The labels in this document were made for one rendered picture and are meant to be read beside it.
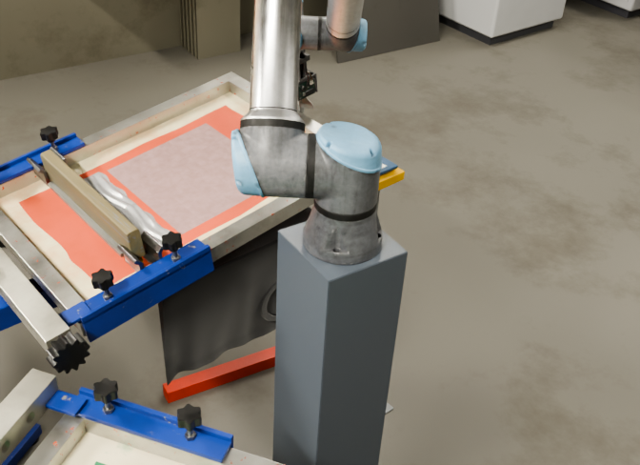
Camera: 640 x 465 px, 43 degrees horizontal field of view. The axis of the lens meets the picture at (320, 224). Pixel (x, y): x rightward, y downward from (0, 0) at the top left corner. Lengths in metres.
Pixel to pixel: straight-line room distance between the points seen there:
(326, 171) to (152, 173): 0.74
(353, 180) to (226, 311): 0.69
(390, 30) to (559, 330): 2.74
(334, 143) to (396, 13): 4.11
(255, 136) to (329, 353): 0.44
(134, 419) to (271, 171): 0.50
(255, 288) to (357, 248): 0.58
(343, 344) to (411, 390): 1.38
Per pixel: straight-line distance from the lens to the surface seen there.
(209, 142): 2.11
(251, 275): 1.97
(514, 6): 5.74
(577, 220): 3.99
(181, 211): 1.90
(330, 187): 1.40
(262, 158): 1.39
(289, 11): 1.46
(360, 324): 1.57
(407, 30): 5.53
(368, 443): 1.87
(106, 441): 1.53
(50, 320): 1.60
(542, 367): 3.14
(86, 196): 1.84
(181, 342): 1.96
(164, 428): 1.47
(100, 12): 5.17
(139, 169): 2.06
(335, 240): 1.47
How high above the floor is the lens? 2.11
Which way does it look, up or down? 35 degrees down
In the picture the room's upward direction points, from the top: 3 degrees clockwise
